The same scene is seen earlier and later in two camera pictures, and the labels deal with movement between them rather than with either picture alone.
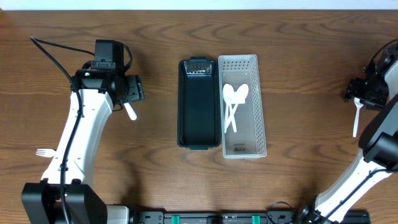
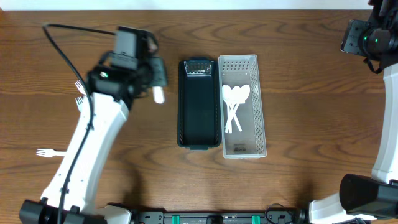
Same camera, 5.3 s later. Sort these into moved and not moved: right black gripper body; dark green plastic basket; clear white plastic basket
Moved: right black gripper body
Not moved: clear white plastic basket; dark green plastic basket
